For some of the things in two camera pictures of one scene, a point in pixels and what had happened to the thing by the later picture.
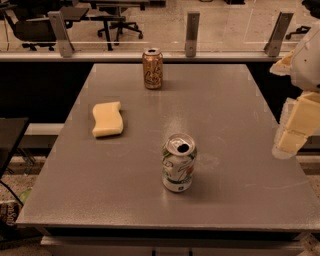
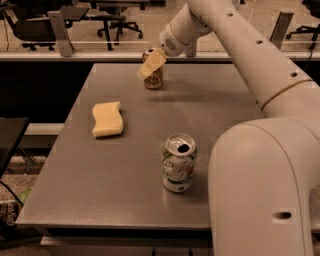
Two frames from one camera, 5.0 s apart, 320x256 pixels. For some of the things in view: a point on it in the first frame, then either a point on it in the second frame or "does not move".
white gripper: (308, 68) -> (170, 42)
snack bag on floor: (11, 209) does not move
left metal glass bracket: (60, 33) does not move
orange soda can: (152, 62) does not move
